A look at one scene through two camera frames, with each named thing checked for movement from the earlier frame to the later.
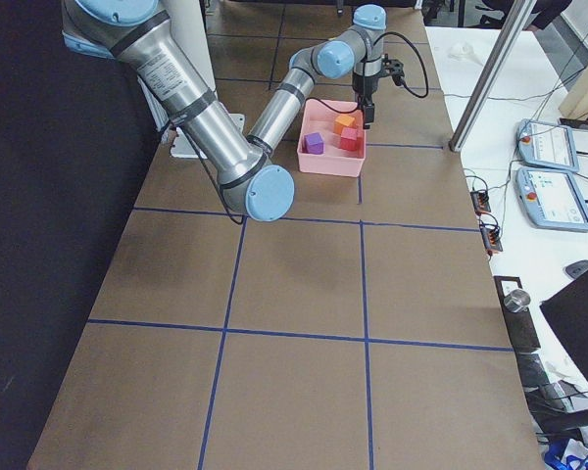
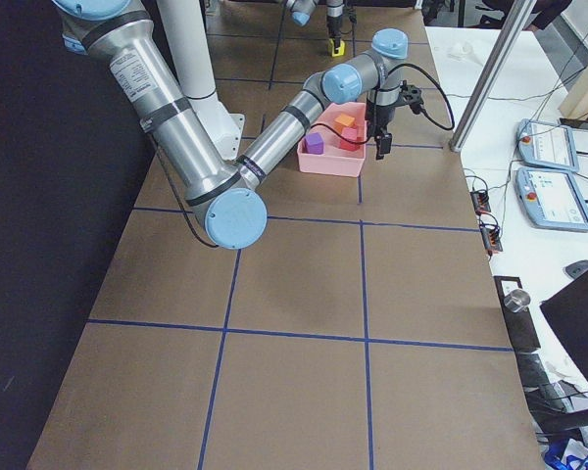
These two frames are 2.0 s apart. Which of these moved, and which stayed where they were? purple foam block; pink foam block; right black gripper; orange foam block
Moved: right black gripper
Stayed: purple foam block; pink foam block; orange foam block
